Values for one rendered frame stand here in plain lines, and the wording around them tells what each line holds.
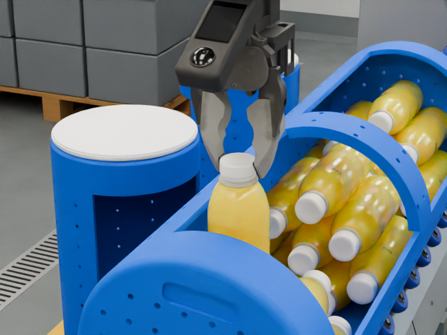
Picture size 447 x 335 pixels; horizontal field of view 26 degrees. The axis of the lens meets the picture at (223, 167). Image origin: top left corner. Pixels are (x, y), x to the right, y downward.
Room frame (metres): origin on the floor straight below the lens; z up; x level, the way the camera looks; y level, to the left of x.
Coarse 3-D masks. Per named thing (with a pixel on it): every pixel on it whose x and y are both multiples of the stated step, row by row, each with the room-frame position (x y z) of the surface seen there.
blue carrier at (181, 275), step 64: (384, 64) 1.64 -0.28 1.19; (320, 128) 1.21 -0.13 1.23; (128, 256) 0.91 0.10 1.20; (192, 256) 0.85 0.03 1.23; (256, 256) 0.86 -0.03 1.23; (128, 320) 0.87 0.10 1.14; (192, 320) 0.84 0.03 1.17; (256, 320) 0.81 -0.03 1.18; (320, 320) 0.83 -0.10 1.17; (384, 320) 1.02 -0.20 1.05
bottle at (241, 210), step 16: (256, 176) 0.93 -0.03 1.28; (224, 192) 0.91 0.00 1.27; (240, 192) 0.91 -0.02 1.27; (256, 192) 0.92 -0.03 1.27; (208, 208) 0.93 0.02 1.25; (224, 208) 0.91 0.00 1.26; (240, 208) 0.90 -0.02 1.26; (256, 208) 0.91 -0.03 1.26; (208, 224) 0.92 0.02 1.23; (224, 224) 0.90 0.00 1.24; (240, 224) 0.90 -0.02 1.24; (256, 224) 0.90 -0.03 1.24; (256, 240) 0.90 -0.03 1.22
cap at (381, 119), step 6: (372, 114) 1.46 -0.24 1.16; (378, 114) 1.45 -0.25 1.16; (384, 114) 1.46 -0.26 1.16; (372, 120) 1.46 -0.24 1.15; (378, 120) 1.45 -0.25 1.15; (384, 120) 1.45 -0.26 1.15; (390, 120) 1.46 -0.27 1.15; (378, 126) 1.45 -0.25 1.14; (384, 126) 1.45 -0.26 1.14; (390, 126) 1.45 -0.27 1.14
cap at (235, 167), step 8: (224, 160) 0.93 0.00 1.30; (232, 160) 0.93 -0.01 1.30; (240, 160) 0.93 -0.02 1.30; (248, 160) 0.93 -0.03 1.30; (224, 168) 0.92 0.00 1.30; (232, 168) 0.91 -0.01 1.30; (240, 168) 0.91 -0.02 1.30; (248, 168) 0.91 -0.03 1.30; (224, 176) 0.92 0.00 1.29; (232, 176) 0.91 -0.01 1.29; (240, 176) 0.91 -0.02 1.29; (248, 176) 0.92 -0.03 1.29
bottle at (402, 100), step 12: (396, 84) 1.59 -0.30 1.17; (408, 84) 1.59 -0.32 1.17; (384, 96) 1.51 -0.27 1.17; (396, 96) 1.51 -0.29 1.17; (408, 96) 1.54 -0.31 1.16; (420, 96) 1.59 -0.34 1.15; (372, 108) 1.49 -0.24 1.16; (384, 108) 1.48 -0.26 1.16; (396, 108) 1.48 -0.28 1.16; (408, 108) 1.51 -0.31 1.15; (420, 108) 1.60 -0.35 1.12; (396, 120) 1.47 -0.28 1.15; (408, 120) 1.51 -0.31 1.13; (396, 132) 1.48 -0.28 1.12
